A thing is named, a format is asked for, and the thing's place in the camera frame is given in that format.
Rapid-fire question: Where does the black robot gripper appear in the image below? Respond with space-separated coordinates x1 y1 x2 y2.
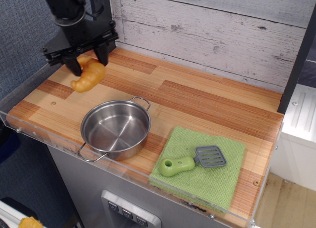
40 17 119 76

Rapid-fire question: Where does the orange plastic croissant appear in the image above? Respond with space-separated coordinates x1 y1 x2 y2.
71 57 106 93

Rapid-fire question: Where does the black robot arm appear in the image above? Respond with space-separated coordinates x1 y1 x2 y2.
41 0 119 76

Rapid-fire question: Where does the stainless steel pot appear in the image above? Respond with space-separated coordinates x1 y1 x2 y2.
78 97 151 162

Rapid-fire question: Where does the silver dispenser button panel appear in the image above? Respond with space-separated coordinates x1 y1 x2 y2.
101 190 162 228

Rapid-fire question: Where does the green grey toy spatula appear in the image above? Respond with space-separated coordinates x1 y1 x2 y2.
158 146 227 177

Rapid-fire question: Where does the green woven cloth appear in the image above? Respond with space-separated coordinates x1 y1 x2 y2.
149 126 245 212

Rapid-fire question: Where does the yellow black object bottom left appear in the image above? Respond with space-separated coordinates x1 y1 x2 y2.
0 198 37 228

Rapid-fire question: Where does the white aluminium side unit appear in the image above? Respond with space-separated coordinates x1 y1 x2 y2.
270 84 316 190

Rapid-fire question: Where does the dark left vertical post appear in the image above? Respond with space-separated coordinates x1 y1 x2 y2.
87 0 117 53

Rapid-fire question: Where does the dark vertical post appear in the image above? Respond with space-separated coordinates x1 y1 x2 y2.
87 0 117 53
277 6 316 114

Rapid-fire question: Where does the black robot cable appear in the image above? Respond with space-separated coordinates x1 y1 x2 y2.
85 0 105 21

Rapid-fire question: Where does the clear acrylic guard rail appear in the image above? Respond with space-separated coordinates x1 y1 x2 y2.
0 60 283 228

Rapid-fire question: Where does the dark right vertical post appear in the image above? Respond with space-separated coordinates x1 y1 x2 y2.
277 6 316 114

